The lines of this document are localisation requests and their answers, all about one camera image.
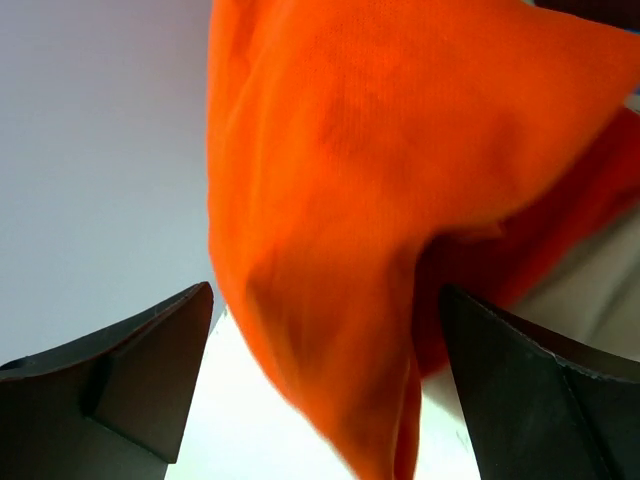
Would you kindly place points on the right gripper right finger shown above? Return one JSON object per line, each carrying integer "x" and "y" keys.
{"x": 537, "y": 404}

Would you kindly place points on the folded red t shirt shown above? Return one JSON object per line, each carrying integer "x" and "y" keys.
{"x": 504, "y": 266}

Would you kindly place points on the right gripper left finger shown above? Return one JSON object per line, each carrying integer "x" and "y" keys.
{"x": 109, "y": 405}

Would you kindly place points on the orange t shirt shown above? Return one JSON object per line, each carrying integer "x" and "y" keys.
{"x": 343, "y": 137}

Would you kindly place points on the folded beige t shirt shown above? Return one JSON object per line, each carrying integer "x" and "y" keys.
{"x": 591, "y": 292}

